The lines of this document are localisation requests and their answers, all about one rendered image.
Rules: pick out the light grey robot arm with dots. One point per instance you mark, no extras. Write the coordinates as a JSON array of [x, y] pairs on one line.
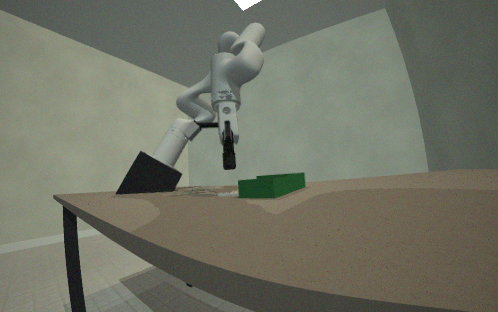
[[225, 82]]

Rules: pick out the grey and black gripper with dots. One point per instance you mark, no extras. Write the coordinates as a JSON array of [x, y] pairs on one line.
[[228, 125]]

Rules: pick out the green bin with label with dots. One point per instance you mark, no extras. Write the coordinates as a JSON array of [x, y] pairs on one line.
[[271, 186]]

